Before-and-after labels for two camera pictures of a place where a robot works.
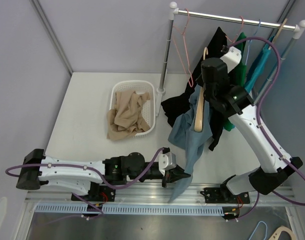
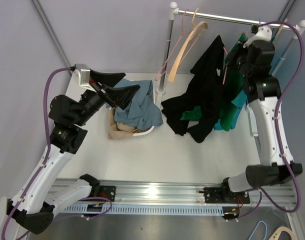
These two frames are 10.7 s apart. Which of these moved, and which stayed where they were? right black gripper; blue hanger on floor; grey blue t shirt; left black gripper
Moved: left black gripper; grey blue t shirt; right black gripper
Stayed: blue hanger on floor
